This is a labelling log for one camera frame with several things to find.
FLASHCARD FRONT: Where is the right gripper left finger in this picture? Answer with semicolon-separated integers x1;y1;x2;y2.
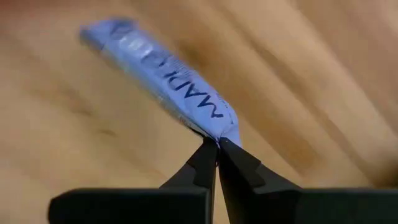
48;138;218;224

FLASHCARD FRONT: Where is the blue snack bar wrapper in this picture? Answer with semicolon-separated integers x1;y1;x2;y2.
79;17;243;149

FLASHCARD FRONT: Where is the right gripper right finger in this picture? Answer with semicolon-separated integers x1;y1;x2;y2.
219;139;398;224

